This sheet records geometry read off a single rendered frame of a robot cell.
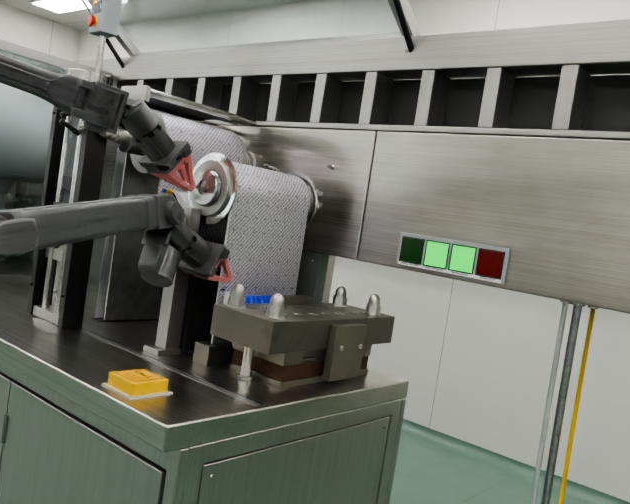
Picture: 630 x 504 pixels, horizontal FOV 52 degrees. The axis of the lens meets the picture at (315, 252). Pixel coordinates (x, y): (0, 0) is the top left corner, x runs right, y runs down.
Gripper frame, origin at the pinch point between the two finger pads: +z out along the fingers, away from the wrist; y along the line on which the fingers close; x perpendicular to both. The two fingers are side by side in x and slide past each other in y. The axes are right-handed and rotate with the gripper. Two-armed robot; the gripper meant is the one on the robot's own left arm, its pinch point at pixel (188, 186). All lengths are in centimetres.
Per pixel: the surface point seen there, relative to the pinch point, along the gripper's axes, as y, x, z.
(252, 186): 7.8, 7.8, 6.7
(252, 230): 7.8, 1.8, 13.6
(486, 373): -58, 111, 255
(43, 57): -93, 34, -16
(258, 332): 24.1, -18.6, 16.8
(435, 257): 36, 18, 34
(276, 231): 7.5, 6.7, 19.0
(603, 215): 68, 28, 28
